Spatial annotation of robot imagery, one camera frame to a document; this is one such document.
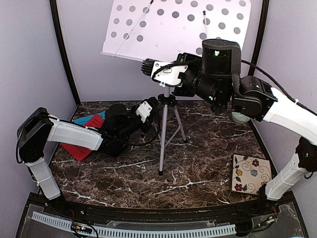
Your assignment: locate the white slotted cable duct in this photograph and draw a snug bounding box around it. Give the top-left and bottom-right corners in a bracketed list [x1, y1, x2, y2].
[31, 212, 236, 238]

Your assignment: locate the black frame post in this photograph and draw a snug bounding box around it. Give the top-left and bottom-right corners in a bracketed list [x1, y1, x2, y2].
[251, 0, 270, 65]
[49, 0, 81, 107]

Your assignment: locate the black metronome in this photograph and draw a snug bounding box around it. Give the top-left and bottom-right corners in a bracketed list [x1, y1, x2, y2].
[98, 139, 128, 158]

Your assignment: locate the white music stand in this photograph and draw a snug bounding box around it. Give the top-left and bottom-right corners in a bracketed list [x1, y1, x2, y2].
[100, 0, 253, 176]

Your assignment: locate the blue sheet music paper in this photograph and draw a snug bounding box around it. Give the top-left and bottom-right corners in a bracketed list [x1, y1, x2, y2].
[73, 111, 106, 125]

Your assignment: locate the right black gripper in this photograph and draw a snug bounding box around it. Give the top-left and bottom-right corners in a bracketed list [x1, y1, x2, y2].
[171, 50, 226, 107]

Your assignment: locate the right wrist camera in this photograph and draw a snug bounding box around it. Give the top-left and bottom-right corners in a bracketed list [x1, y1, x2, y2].
[141, 59, 188, 87]

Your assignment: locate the pale green bowl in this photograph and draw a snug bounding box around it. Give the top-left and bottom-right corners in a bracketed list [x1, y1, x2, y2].
[231, 112, 250, 125]

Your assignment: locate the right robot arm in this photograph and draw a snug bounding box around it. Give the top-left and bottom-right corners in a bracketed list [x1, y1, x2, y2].
[175, 39, 317, 215]

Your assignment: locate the left black frame post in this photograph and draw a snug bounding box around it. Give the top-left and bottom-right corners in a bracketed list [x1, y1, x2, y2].
[49, 0, 81, 107]

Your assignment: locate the floral ceramic tile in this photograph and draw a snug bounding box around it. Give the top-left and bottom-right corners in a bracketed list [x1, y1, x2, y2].
[231, 154, 272, 195]

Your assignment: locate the red sheet music paper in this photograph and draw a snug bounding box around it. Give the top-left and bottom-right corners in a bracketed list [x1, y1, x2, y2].
[60, 115, 104, 162]

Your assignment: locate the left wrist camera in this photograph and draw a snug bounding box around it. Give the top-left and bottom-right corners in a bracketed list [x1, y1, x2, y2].
[135, 101, 153, 123]

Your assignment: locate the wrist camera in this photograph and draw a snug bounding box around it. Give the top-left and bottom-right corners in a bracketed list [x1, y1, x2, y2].
[135, 101, 153, 123]
[141, 59, 188, 87]

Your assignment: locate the right black frame post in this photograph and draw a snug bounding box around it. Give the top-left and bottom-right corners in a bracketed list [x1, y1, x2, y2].
[251, 0, 270, 65]

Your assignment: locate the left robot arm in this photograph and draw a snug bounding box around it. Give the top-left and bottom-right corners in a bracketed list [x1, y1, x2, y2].
[15, 97, 159, 216]

